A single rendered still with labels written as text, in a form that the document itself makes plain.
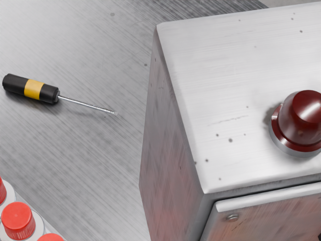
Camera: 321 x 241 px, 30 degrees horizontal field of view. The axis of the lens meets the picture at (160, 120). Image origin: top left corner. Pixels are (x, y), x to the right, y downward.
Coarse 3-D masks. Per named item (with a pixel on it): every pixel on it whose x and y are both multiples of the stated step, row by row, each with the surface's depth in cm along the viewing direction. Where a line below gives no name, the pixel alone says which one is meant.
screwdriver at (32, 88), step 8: (8, 80) 100; (16, 80) 100; (24, 80) 100; (32, 80) 100; (8, 88) 100; (16, 88) 100; (24, 88) 99; (32, 88) 99; (40, 88) 99; (48, 88) 99; (56, 88) 100; (32, 96) 100; (40, 96) 99; (48, 96) 99; (56, 96) 100; (80, 104) 100; (88, 104) 100; (112, 112) 99
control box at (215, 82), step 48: (192, 48) 28; (240, 48) 28; (288, 48) 29; (192, 96) 27; (240, 96) 27; (144, 144) 38; (192, 144) 26; (240, 144) 26; (144, 192) 42; (192, 192) 26; (240, 192) 25; (288, 192) 26; (192, 240) 29; (240, 240) 29; (288, 240) 31
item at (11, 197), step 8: (0, 176) 66; (0, 184) 66; (8, 184) 70; (0, 192) 66; (8, 192) 69; (0, 200) 68; (8, 200) 69; (16, 200) 71; (0, 208) 68; (0, 216) 69
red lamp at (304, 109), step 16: (288, 96) 25; (304, 96) 25; (320, 96) 25; (288, 112) 25; (304, 112) 24; (320, 112) 24; (272, 128) 26; (288, 128) 25; (304, 128) 24; (320, 128) 24; (288, 144) 25; (304, 144) 25; (320, 144) 25
